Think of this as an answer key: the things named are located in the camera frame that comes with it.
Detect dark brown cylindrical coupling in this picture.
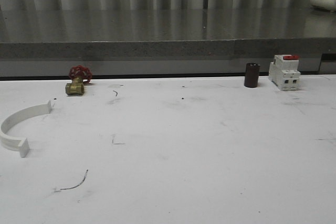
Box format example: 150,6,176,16
244,63,260,88

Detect white half pipe clamp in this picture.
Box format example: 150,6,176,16
1,100,51,158

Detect white circuit breaker red switch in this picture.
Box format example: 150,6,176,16
268,55,301,91

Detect grey stone countertop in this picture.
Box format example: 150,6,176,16
1,8,335,61

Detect brass valve red handle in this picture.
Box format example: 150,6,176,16
65,65,92,95

